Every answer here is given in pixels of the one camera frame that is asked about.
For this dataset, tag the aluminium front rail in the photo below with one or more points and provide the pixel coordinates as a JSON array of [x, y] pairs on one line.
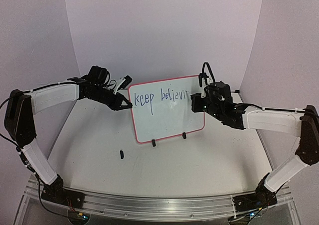
[[167, 209]]

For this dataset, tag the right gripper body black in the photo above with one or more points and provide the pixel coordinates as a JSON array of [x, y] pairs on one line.
[[198, 103]]

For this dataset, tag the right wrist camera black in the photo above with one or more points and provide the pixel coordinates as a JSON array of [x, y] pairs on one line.
[[203, 79]]

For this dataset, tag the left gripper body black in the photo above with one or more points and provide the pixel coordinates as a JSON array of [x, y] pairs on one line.
[[98, 97]]

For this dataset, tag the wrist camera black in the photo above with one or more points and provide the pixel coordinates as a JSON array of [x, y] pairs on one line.
[[203, 79], [122, 83]]

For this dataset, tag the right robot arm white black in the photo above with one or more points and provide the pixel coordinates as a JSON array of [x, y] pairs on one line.
[[297, 126]]

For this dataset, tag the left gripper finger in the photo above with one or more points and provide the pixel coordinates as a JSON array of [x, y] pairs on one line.
[[123, 107], [124, 100]]

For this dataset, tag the wire whiteboard stand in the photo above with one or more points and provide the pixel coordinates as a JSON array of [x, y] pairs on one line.
[[154, 141]]

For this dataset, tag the pink framed whiteboard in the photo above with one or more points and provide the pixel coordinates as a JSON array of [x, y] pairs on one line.
[[162, 109]]

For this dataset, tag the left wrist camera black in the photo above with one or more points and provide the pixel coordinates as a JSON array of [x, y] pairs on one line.
[[122, 83]]

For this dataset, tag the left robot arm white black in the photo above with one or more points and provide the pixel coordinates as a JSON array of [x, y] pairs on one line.
[[22, 106]]

